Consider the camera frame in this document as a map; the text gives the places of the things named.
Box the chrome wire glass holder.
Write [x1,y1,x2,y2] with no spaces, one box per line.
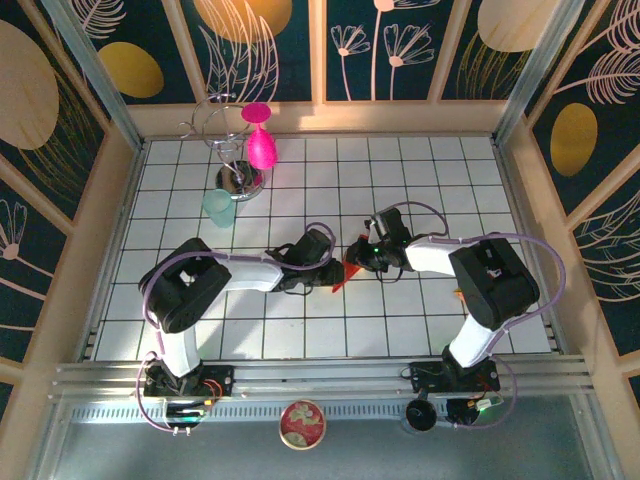
[179,92,266,202]

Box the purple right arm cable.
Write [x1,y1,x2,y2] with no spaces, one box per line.
[392,200,566,432]

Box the aluminium mounting rail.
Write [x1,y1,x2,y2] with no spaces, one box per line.
[49,354,596,401]

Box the pink plastic wine glass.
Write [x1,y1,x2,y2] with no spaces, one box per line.
[239,101,278,170]

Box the black round cap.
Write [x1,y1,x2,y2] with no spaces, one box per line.
[403,397,438,433]

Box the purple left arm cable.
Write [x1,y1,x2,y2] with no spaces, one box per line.
[134,223,336,435]

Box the aluminium frame post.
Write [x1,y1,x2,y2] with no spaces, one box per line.
[492,0,589,146]
[42,0,147,151]

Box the teal translucent plastic cup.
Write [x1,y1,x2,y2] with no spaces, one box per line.
[201,188,237,229]

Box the grey side rail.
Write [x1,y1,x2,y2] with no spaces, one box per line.
[492,139,567,356]
[77,142,147,362]

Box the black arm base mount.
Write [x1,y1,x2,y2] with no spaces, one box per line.
[143,364,236,401]
[402,362,501,396]

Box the grey metal tray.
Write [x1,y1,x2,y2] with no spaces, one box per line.
[29,394,626,480]

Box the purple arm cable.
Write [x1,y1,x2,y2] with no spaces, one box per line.
[134,223,336,435]
[392,200,566,432]

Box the round red floral tin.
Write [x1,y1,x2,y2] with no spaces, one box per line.
[278,398,327,451]

